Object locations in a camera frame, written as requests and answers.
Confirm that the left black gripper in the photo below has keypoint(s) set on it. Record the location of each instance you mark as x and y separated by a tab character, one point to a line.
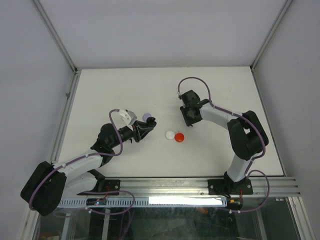
137	136

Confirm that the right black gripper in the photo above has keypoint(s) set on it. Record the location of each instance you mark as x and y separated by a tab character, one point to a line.
188	121

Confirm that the black earbud charging case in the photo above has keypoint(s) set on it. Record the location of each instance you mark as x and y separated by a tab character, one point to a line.
151	121

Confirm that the purple earbud charging case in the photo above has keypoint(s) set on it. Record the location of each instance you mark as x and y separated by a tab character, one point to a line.
146	116

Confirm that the white earbud charging case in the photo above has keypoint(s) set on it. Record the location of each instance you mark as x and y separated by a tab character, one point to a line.
169	135

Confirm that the orange earbud charging case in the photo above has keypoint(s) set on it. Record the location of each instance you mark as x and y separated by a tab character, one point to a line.
179	137

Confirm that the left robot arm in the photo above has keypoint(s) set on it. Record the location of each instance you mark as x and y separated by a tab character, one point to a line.
50	184

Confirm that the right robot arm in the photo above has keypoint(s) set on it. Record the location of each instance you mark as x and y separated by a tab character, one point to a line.
246	133

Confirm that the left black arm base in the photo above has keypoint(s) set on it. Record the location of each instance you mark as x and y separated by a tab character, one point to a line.
104	187

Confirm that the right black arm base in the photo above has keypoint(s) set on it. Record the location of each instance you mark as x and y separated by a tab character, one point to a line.
227	188

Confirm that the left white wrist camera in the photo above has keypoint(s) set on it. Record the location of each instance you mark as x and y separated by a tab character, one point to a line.
128	117

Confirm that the white slotted cable duct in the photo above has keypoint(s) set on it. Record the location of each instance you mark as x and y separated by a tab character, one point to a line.
142	202

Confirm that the aluminium mounting rail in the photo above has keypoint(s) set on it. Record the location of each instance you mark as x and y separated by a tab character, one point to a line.
278	186

